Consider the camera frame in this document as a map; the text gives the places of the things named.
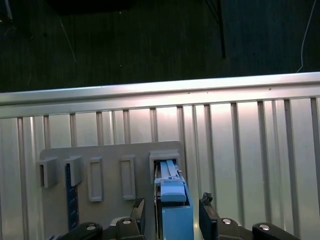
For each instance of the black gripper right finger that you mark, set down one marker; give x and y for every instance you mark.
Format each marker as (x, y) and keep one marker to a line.
(225, 230)

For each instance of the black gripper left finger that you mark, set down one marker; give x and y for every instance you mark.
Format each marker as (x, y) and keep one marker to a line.
(125, 230)

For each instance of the hard disk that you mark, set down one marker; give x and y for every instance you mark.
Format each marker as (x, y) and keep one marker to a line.
(175, 215)

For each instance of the dark RAM stick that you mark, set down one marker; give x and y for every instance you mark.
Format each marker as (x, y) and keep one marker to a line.
(72, 200)

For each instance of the grey parts rack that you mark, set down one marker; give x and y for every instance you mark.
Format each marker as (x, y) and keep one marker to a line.
(110, 155)

